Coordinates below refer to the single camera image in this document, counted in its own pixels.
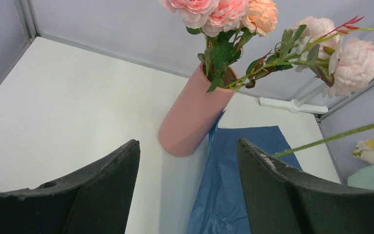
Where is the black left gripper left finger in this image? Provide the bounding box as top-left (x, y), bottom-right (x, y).
top-left (0, 139), bottom-right (140, 234)

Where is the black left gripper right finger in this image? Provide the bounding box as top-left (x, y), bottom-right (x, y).
top-left (237, 138), bottom-right (374, 234)

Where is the blue flower wrapping paper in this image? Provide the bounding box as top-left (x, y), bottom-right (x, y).
top-left (187, 116), bottom-right (290, 234)

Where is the pink cylindrical vase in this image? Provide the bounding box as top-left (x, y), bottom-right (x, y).
top-left (158, 63), bottom-right (236, 157)

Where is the pink artificial flower bunch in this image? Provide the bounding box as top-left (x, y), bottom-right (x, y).
top-left (206, 15), bottom-right (374, 99)

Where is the single pink flower stem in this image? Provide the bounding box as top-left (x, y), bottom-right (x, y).
top-left (201, 0), bottom-right (248, 78)

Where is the white clothes rack stand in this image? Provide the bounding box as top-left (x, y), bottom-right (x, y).
top-left (259, 83), bottom-right (329, 114)

